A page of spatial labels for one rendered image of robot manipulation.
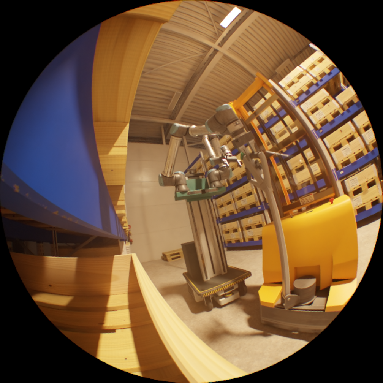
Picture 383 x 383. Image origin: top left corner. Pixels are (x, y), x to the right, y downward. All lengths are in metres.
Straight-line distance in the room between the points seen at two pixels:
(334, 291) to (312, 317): 0.21
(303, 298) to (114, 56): 1.27
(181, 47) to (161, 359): 7.31
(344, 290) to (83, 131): 1.19
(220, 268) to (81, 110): 1.87
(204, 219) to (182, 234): 4.60
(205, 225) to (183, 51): 6.83
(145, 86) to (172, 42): 2.73
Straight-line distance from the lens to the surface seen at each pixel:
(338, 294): 1.06
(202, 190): 1.58
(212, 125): 0.83
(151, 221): 5.94
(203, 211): 1.77
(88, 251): 1.88
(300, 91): 3.71
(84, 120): 0.16
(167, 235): 6.05
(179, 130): 1.31
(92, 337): 0.45
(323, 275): 1.11
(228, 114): 0.76
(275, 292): 1.18
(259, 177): 0.82
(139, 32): 0.26
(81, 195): 0.16
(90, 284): 0.72
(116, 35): 0.26
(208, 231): 1.76
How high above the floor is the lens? 1.03
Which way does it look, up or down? 16 degrees up
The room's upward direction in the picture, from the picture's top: 13 degrees counter-clockwise
